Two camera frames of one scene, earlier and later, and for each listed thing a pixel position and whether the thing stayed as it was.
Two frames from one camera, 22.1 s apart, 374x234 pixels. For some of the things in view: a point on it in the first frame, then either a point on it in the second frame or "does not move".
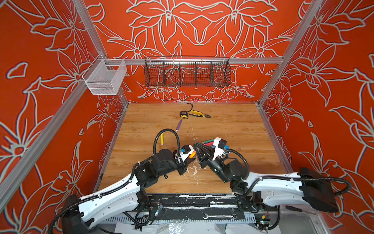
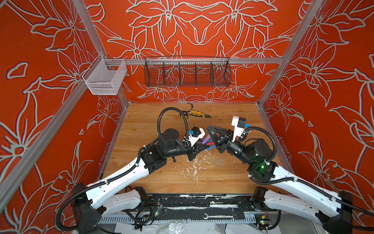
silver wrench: x=234 y=216 does not move
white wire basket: x=105 y=76 does not move
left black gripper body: x=181 y=166 to x=193 y=149
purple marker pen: x=179 y=125 to x=206 y=140
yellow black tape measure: x=183 y=114 does not move
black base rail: x=204 y=206 does not move
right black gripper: x=207 y=158 to x=223 y=143
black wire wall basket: x=187 y=71 does not move
